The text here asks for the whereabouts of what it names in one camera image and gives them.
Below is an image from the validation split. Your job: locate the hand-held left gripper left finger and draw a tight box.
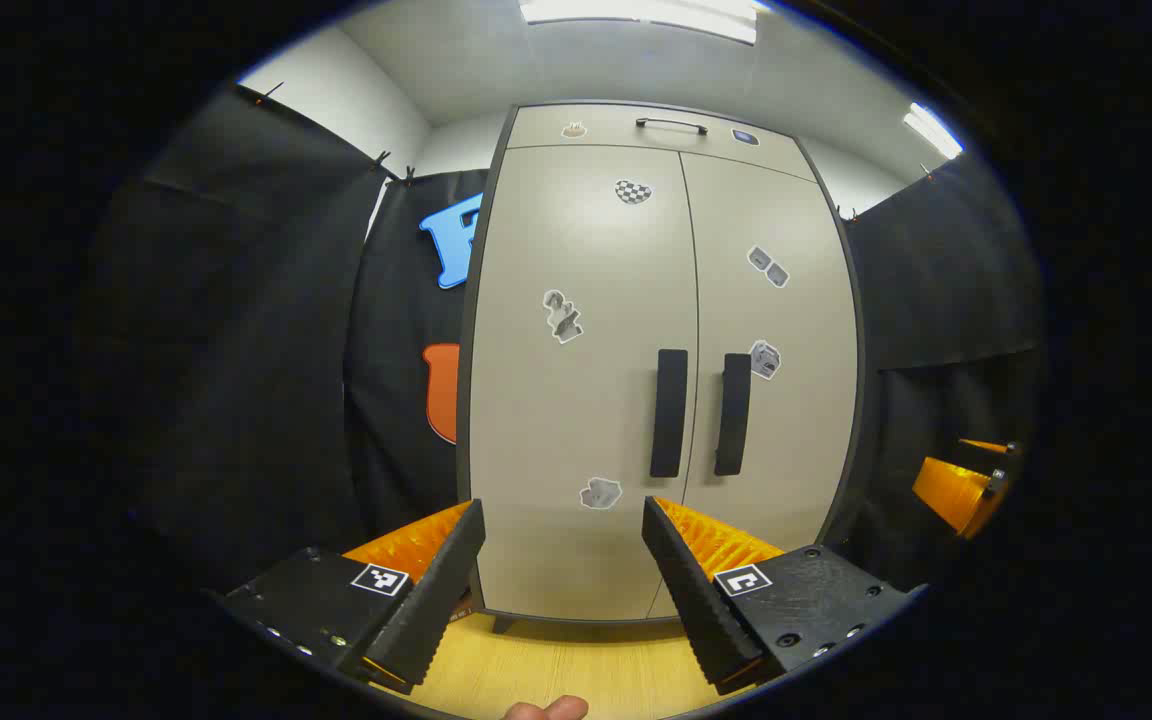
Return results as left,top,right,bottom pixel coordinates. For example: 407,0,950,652
206,498,487,696

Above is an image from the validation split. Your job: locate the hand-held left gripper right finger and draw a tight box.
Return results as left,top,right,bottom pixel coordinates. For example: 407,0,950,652
642,496,927,698

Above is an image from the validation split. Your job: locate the beige double-door shoe cabinet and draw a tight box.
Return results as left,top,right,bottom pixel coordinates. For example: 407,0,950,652
455,100,867,636

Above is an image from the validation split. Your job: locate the beige shoe cabinet door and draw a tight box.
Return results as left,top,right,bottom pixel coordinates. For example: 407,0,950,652
468,145,702,623
648,150,859,621

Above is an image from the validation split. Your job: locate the black door handle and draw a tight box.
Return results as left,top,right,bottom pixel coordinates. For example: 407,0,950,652
649,349,689,479
714,353,753,477

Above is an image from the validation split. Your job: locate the beige cabinet drawer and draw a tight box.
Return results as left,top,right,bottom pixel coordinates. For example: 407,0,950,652
506,103,819,183

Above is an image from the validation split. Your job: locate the black backdrop cloth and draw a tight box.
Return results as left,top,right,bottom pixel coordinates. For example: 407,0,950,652
86,85,1047,601

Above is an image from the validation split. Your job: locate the small ceiling light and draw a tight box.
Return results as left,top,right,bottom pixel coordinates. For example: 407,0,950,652
902,102,965,161

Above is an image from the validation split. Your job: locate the long ceiling light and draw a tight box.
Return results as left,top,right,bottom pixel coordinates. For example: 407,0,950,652
519,0,759,46

